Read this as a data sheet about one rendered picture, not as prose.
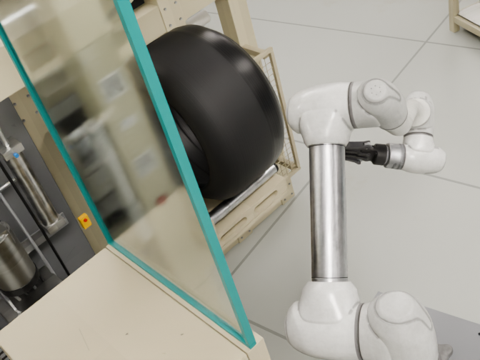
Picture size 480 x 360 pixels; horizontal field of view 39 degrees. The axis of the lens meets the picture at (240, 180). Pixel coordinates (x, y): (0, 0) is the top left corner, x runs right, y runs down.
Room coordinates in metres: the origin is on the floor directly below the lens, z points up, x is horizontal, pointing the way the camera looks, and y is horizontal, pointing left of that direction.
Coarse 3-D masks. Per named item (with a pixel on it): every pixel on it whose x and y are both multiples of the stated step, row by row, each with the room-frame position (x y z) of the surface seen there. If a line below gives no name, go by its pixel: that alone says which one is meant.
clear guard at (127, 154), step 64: (0, 0) 1.26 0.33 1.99; (64, 0) 1.03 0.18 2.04; (128, 0) 0.88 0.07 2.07; (64, 64) 1.13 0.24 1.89; (128, 64) 0.92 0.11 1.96; (64, 128) 1.26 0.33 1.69; (128, 128) 1.00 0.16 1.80; (128, 192) 1.11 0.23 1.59; (192, 192) 0.88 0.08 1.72; (128, 256) 1.25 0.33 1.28; (192, 256) 0.97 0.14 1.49
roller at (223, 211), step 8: (272, 168) 1.87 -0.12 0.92; (264, 176) 1.84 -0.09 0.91; (256, 184) 1.82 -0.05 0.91; (248, 192) 1.79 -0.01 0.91; (224, 200) 1.77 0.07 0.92; (232, 200) 1.76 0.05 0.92; (240, 200) 1.77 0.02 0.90; (216, 208) 1.74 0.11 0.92; (224, 208) 1.74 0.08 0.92; (232, 208) 1.75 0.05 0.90; (216, 216) 1.71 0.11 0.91
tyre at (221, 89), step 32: (192, 32) 1.96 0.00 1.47; (160, 64) 1.84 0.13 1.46; (192, 64) 1.81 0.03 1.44; (224, 64) 1.81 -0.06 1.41; (256, 64) 1.85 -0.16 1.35; (192, 96) 1.72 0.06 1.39; (224, 96) 1.72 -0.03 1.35; (256, 96) 1.75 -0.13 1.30; (192, 128) 1.70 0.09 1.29; (224, 128) 1.66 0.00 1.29; (256, 128) 1.70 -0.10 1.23; (192, 160) 2.03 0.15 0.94; (224, 160) 1.65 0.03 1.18; (256, 160) 1.68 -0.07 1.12; (224, 192) 1.69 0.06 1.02
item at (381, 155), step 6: (378, 144) 1.76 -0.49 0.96; (384, 144) 1.76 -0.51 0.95; (360, 150) 1.76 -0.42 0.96; (366, 150) 1.75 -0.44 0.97; (372, 150) 1.74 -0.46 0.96; (378, 150) 1.74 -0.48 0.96; (384, 150) 1.74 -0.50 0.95; (372, 156) 1.75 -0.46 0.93; (378, 156) 1.73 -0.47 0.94; (384, 156) 1.72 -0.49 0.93; (372, 162) 1.75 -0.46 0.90; (378, 162) 1.72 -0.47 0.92; (384, 162) 1.72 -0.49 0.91
